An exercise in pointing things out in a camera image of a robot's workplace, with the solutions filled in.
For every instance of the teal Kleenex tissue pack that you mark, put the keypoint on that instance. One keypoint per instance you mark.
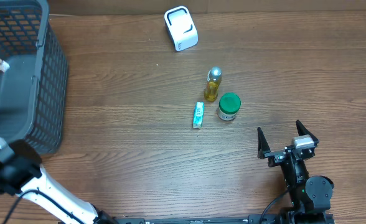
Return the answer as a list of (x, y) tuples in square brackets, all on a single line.
[(198, 116)]

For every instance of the green lid white jar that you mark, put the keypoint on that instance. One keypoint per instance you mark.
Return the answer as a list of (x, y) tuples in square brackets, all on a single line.
[(228, 106)]

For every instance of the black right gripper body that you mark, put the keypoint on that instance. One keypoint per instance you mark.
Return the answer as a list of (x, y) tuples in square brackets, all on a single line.
[(285, 155)]

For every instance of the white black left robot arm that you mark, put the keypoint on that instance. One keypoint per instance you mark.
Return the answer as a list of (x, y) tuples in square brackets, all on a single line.
[(23, 175)]

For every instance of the white barcode scanner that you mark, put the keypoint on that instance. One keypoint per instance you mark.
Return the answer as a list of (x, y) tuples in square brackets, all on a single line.
[(181, 28)]

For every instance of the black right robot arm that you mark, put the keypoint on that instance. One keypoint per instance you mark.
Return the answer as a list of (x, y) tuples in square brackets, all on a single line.
[(310, 196)]

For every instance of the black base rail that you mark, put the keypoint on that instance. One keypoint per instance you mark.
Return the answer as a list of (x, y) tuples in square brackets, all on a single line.
[(251, 219)]

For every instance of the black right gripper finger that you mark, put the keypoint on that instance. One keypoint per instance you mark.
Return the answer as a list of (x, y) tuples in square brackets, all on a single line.
[(303, 131), (263, 147)]

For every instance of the grey plastic mesh basket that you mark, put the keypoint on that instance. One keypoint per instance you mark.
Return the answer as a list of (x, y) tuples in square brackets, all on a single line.
[(33, 89)]

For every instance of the clear yellow liquid bottle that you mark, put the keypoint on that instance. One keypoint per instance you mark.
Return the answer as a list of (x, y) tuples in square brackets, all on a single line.
[(214, 78)]

